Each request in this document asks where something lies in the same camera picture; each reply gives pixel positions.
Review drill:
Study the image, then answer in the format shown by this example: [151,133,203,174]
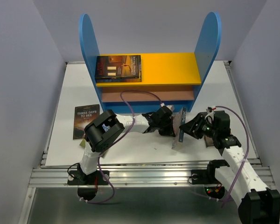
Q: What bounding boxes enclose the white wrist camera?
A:
[205,106,217,122]
[160,103,175,112]

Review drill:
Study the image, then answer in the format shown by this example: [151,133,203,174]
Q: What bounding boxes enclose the floral pink cover book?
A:
[172,107,187,150]

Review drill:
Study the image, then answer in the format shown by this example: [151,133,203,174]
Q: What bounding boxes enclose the Edward Tulane brown book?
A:
[95,55,141,81]

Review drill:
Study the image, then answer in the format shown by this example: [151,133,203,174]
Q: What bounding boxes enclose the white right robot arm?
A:
[179,111,280,224]

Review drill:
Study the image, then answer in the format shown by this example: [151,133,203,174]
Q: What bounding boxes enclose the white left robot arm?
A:
[67,103,175,184]

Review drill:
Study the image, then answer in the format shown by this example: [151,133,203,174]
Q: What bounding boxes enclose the aluminium mounting rail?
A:
[29,161,276,187]

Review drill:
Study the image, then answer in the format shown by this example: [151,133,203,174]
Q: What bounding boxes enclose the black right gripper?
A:
[177,113,217,139]

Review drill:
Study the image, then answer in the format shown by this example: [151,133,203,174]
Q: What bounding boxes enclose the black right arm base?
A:
[188,169,225,202]

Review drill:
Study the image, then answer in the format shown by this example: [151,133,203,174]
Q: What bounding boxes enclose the Jane Eyre blue book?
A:
[95,77,142,83]

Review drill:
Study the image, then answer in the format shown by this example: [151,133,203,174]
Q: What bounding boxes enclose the Three Days to See book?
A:
[73,105,100,140]

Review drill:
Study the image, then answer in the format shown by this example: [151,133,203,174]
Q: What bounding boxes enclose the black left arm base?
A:
[67,170,108,202]

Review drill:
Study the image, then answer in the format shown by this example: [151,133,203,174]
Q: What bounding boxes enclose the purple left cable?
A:
[79,90,166,204]

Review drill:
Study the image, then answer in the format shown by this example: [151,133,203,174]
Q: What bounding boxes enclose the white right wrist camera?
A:
[205,106,217,122]

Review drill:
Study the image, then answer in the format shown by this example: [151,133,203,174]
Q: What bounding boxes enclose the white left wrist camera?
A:
[160,103,175,112]

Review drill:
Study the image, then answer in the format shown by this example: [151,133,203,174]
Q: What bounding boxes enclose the Animal Farm book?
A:
[79,122,110,158]

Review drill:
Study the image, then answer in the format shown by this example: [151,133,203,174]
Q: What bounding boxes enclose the blue yellow wooden bookshelf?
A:
[79,12,222,114]

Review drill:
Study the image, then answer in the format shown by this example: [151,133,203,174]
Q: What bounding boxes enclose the Tale of Two Cities book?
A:
[198,112,215,148]

